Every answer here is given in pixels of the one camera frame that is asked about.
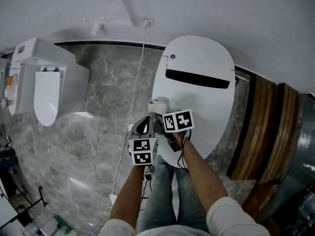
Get person's jeans legs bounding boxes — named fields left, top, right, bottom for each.
left=136, top=155, right=210, bottom=233

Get white smart toilet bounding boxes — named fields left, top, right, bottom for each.
left=159, top=35, right=236, bottom=89

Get black tripod stand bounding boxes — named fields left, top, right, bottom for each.
left=0, top=185, right=47, bottom=228

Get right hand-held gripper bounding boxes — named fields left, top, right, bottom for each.
left=157, top=109, right=195, bottom=152

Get white toilet lid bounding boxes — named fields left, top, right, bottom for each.
left=152, top=67, right=236, bottom=169

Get white power cable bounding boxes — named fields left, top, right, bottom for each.
left=112, top=23, right=150, bottom=196

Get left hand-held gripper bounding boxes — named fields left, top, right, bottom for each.
left=127, top=116, right=159, bottom=167

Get white wiping cloth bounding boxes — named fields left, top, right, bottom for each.
left=147, top=97, right=169, bottom=119

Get person's right forearm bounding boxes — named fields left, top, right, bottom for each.
left=172, top=131, right=229, bottom=212

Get white tankless toilet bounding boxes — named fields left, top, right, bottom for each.
left=4, top=65, right=20, bottom=115

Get person's white shirt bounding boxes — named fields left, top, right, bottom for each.
left=98, top=197, right=271, bottom=236

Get person's left forearm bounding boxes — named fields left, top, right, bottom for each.
left=109, top=165, right=148, bottom=228

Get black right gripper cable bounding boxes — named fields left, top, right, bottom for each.
left=177, top=134, right=190, bottom=174

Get white toilet with tank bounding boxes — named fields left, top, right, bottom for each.
left=11, top=37, right=91, bottom=127

